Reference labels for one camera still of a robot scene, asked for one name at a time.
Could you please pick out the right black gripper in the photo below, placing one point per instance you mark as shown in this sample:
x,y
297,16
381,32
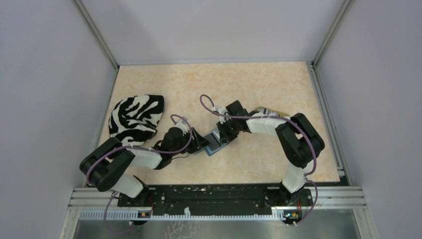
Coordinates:
x,y
224,135

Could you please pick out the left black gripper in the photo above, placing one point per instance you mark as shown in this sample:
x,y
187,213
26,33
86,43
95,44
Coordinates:
x,y
198,142

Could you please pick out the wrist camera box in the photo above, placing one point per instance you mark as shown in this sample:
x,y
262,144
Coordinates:
x,y
181,124
221,112

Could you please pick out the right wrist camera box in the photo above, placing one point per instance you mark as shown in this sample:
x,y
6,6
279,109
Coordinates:
x,y
221,112

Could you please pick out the zebra striped cloth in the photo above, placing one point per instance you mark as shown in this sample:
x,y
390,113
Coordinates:
x,y
134,120

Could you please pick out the cream oval card tray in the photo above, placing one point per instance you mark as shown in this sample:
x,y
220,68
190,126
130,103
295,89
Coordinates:
x,y
272,111

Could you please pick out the black credit card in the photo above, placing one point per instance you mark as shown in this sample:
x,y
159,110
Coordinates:
x,y
214,144

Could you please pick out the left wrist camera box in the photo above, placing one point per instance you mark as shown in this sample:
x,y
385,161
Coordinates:
x,y
181,124

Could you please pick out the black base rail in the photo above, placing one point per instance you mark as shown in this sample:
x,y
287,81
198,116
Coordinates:
x,y
222,201

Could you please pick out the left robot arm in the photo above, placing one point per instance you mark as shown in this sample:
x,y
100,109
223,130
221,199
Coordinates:
x,y
106,166

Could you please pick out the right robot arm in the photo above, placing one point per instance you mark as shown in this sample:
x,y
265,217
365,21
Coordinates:
x,y
300,142

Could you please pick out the blue card holder wallet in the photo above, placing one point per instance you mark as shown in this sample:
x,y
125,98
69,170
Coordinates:
x,y
216,135

